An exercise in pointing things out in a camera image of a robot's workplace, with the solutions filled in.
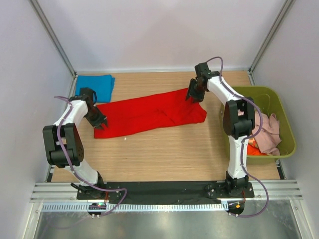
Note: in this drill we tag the pink t-shirt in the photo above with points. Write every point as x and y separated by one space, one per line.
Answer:
268 138

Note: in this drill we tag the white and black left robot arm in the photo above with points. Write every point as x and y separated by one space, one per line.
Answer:
62 142

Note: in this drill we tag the olive green plastic bin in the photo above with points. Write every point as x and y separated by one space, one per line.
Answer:
270 103

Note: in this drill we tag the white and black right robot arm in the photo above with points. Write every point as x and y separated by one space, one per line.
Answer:
238 122

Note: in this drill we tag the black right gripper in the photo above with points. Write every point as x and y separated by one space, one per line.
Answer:
197 98

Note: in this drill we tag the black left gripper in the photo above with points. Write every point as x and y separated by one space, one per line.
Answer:
101 119

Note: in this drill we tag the white slotted cable duct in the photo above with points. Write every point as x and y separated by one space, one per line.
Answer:
99 207

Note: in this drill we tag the folded blue t-shirt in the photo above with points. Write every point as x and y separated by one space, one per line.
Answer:
103 86

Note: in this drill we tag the white printed t-shirt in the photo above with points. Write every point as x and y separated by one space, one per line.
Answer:
253 142

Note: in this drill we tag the aluminium front rail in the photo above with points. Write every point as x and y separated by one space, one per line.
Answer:
54 192

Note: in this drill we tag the red t-shirt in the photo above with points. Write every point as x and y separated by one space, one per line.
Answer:
136 115

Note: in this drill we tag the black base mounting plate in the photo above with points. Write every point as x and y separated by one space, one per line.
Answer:
174 192

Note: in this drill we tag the orange t-shirt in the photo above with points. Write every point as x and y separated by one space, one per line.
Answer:
253 151

